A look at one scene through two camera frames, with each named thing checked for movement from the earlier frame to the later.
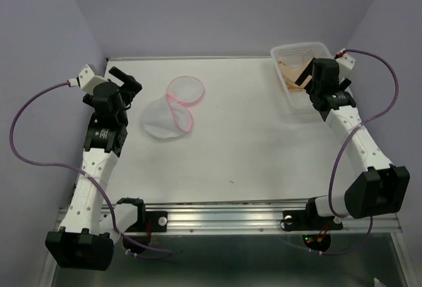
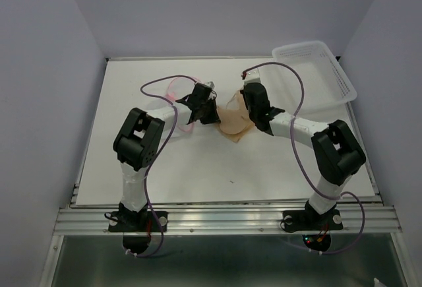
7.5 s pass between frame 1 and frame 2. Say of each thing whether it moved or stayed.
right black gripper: moved
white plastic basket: stayed
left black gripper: moved
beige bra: moved
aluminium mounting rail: stayed
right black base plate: stayed
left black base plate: stayed
